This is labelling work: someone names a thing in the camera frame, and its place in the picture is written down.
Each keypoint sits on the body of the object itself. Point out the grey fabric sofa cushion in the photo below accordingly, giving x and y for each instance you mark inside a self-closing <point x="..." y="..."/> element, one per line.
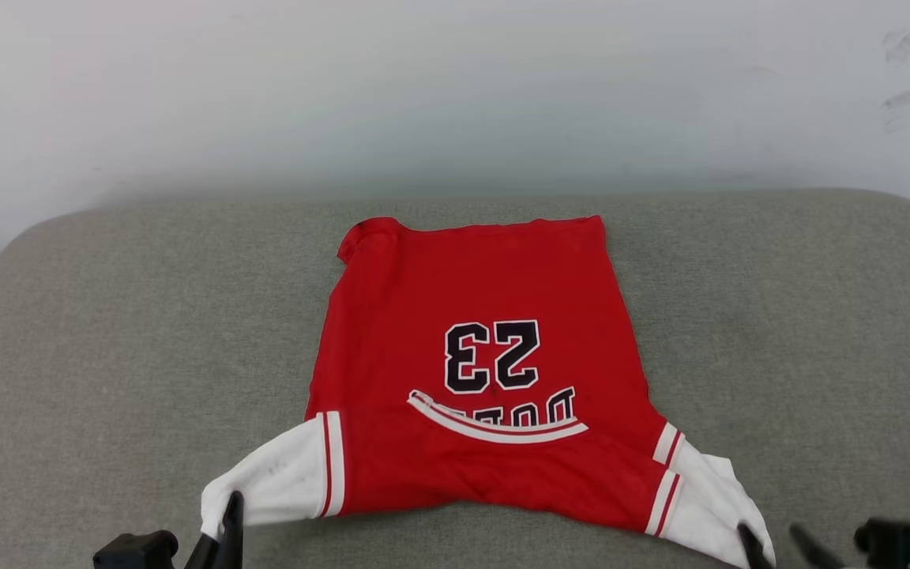
<point x="107" y="356"/>

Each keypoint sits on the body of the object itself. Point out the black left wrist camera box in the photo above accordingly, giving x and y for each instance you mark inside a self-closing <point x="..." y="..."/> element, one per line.
<point x="135" y="552"/>

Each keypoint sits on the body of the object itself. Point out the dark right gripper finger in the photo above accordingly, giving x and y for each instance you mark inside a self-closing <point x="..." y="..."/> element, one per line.
<point x="753" y="552"/>
<point x="817" y="553"/>

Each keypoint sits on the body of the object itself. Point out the red and white basketball jersey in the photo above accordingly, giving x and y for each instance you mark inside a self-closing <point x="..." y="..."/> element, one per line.
<point x="486" y="442"/>

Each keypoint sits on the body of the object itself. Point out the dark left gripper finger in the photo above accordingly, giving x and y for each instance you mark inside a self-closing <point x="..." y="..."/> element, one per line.
<point x="233" y="537"/>
<point x="204" y="555"/>

